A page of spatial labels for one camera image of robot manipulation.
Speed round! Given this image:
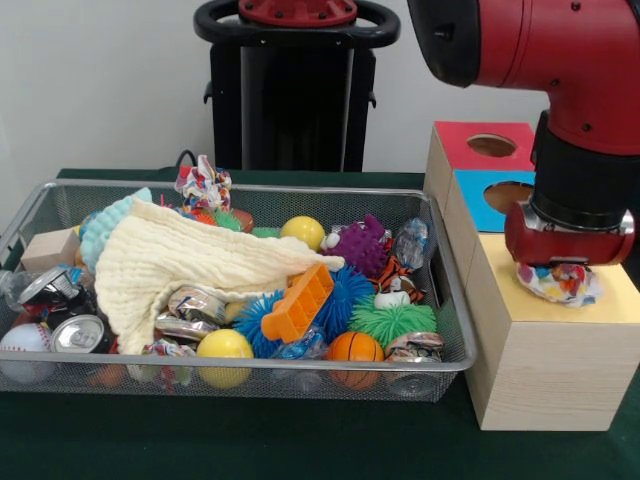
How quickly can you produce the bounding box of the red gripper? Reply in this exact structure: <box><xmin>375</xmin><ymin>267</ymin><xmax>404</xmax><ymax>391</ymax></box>
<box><xmin>503</xmin><ymin>201</ymin><xmax>636</xmax><ymax>268</ymax></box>

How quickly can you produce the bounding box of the polka dot cloth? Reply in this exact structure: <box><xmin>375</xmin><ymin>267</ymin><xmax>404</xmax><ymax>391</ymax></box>
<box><xmin>516</xmin><ymin>262</ymin><xmax>604</xmax><ymax>310</ymax></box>

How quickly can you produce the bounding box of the floral patterned cloth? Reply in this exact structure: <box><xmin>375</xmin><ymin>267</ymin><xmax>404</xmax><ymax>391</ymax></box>
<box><xmin>173</xmin><ymin>154</ymin><xmax>234</xmax><ymax>211</ymax></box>

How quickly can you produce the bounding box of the wooden box with three holes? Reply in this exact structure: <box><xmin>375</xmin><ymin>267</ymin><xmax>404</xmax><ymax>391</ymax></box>
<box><xmin>423</xmin><ymin>121</ymin><xmax>640</xmax><ymax>432</ymax></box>

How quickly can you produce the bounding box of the clear mesh bin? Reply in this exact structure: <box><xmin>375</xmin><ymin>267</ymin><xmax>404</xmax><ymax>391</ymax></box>
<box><xmin>0</xmin><ymin>178</ymin><xmax>479</xmax><ymax>404</ymax></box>

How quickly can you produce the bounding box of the green spiky ball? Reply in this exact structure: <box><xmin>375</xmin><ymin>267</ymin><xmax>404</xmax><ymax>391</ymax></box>
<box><xmin>348</xmin><ymin>294</ymin><xmax>437</xmax><ymax>349</ymax></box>

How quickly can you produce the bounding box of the purple spiky toy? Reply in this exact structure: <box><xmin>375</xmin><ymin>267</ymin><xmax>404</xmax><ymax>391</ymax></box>
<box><xmin>319</xmin><ymin>213</ymin><xmax>394</xmax><ymax>279</ymax></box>

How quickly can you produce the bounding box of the blue spiky ball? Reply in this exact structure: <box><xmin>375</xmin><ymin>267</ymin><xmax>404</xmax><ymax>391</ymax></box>
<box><xmin>232</xmin><ymin>264</ymin><xmax>376</xmax><ymax>359</ymax></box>

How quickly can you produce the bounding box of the orange mini basketball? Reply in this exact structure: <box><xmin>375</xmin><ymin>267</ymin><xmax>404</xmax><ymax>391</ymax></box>
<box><xmin>327</xmin><ymin>331</ymin><xmax>385</xmax><ymax>391</ymax></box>

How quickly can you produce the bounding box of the yellow plastic ball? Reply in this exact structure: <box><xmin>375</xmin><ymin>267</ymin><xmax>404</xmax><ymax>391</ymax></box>
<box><xmin>196</xmin><ymin>328</ymin><xmax>255</xmax><ymax>390</ymax></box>
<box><xmin>279</xmin><ymin>215</ymin><xmax>327</xmax><ymax>253</ymax></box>

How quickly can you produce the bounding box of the orange plastic block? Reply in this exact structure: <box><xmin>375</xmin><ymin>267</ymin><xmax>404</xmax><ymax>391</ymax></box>
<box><xmin>260</xmin><ymin>262</ymin><xmax>335</xmax><ymax>345</ymax></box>

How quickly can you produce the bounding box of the dark green tablecloth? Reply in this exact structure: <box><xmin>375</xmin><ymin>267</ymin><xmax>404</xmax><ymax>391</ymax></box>
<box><xmin>0</xmin><ymin>168</ymin><xmax>640</xmax><ymax>480</ymax></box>

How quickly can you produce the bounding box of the cream waffle cloth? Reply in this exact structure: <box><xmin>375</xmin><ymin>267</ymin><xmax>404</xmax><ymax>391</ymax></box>
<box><xmin>93</xmin><ymin>197</ymin><xmax>347</xmax><ymax>356</ymax></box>

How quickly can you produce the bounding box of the white baseball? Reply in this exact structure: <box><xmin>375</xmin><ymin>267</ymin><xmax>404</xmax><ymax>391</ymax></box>
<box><xmin>0</xmin><ymin>323</ymin><xmax>54</xmax><ymax>384</ymax></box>

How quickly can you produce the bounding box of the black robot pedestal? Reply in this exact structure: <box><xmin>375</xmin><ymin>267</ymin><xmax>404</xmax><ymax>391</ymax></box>
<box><xmin>193</xmin><ymin>0</ymin><xmax>401</xmax><ymax>174</ymax></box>

